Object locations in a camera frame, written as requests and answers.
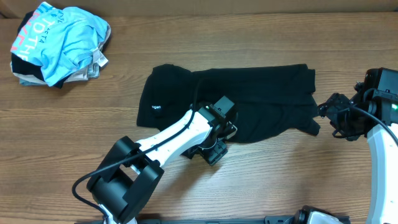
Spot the black polo shirt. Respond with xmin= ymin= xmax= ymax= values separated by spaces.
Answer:
xmin=136 ymin=64 xmax=320 ymax=143

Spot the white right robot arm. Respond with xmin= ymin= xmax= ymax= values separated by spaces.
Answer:
xmin=318 ymin=93 xmax=397 ymax=224

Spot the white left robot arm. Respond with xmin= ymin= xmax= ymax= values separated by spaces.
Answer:
xmin=86 ymin=105 xmax=237 ymax=223

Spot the grey folded garment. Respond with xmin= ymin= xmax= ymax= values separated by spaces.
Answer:
xmin=13 ymin=49 xmax=108 ymax=86

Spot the light blue printed t-shirt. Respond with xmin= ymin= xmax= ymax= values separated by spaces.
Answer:
xmin=10 ymin=2 xmax=109 ymax=87

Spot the black folded garment in pile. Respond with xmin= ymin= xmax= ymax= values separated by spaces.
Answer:
xmin=11 ymin=11 xmax=69 ymax=89

